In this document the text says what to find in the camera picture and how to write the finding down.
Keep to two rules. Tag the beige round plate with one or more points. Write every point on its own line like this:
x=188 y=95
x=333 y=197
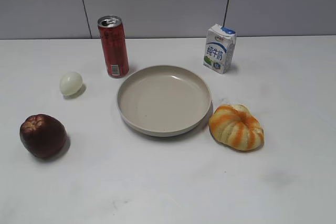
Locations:
x=164 y=101

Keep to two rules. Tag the dark red apple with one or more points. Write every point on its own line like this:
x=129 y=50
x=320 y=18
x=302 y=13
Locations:
x=42 y=135

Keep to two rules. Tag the orange striped bread bun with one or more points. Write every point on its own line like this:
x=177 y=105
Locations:
x=234 y=126

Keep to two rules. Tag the red soda can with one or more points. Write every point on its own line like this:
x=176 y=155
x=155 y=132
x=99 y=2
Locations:
x=111 y=31

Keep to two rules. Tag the white blue milk carton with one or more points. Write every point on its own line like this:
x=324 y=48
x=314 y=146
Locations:
x=219 y=48

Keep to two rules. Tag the white egg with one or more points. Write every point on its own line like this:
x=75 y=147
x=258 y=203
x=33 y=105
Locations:
x=70 y=83

